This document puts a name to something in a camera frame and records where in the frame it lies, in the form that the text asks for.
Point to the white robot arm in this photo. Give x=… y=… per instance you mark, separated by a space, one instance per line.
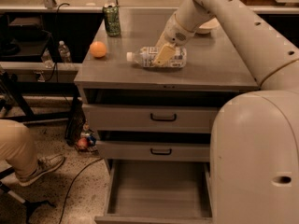
x=254 y=147

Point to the small water bottle on shelf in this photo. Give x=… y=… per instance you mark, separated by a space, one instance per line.
x=64 y=52

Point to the white bowl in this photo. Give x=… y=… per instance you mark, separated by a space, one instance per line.
x=207 y=27

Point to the grey top drawer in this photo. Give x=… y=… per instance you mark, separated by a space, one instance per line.
x=157 y=119

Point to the grey drawer cabinet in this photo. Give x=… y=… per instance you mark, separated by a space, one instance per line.
x=214 y=74

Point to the grey sneaker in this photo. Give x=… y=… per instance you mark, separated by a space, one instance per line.
x=44 y=165

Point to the grey middle drawer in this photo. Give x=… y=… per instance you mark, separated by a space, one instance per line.
x=153 y=151

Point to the red apple on floor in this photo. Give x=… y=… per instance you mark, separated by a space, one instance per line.
x=82 y=143

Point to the clear plastic water bottle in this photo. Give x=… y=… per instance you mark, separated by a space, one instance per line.
x=146 y=56

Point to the blue object on floor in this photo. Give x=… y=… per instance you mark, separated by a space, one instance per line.
x=91 y=140

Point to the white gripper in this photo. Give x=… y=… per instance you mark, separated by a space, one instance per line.
x=173 y=32

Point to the black stool leg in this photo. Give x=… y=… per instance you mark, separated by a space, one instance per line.
x=30 y=207

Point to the person leg beige trousers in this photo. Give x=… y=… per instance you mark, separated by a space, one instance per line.
x=17 y=148

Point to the green drink can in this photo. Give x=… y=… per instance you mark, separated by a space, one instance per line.
x=112 y=19

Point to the orange fruit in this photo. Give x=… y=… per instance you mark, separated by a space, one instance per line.
x=98 y=49

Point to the grey open bottom drawer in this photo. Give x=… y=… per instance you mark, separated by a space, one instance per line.
x=157 y=192

